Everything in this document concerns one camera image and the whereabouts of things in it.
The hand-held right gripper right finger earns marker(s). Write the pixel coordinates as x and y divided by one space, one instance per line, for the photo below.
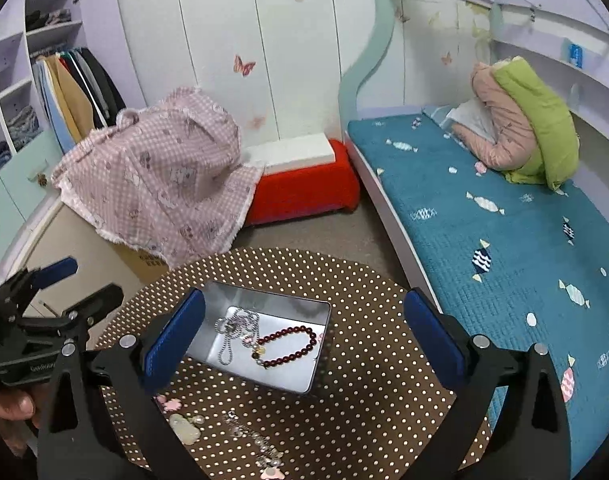
434 342

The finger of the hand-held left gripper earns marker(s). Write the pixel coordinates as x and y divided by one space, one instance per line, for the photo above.
57 271
97 305

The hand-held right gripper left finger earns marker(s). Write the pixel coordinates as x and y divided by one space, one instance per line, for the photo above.
173 342

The pink flower hair clip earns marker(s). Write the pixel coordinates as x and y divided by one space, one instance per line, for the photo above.
167 403

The white jade pendant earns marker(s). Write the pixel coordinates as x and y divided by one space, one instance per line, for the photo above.
185 427

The silver metal tin box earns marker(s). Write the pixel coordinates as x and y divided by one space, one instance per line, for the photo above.
294 362

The pink flower charm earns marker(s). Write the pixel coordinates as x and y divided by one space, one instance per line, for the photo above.
273 473

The person's left hand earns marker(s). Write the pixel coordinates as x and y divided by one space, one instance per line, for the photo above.
9 405

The brown dotted tablecloth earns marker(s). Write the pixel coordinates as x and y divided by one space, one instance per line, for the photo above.
364 310

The blue candy print bed sheet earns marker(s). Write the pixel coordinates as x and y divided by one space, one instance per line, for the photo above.
484 260

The pink checked cloth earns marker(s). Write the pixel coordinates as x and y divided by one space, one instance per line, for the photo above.
159 170

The stack of folded jeans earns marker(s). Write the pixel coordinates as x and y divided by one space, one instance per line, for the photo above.
24 127

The row of hanging clothes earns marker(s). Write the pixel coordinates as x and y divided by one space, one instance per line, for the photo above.
79 90

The red stool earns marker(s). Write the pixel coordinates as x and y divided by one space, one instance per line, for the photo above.
304 192

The pink padded jacket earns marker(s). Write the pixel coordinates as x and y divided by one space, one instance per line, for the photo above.
504 130

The white cloth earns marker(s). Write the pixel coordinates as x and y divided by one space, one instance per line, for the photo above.
472 117

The blue striped pillow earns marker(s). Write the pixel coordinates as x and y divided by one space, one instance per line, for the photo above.
434 114

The green quilt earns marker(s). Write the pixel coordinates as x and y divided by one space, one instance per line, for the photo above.
549 130

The dark folded clothes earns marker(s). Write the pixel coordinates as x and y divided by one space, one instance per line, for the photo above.
47 19

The lilac open wardrobe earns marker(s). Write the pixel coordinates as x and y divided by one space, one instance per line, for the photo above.
104 20

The small blue packet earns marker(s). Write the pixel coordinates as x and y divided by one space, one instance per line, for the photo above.
575 54

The white and teal bed frame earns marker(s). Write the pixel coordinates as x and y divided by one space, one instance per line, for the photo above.
384 202

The pink butterfly wall sticker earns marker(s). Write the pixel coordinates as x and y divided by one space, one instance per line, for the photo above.
244 66

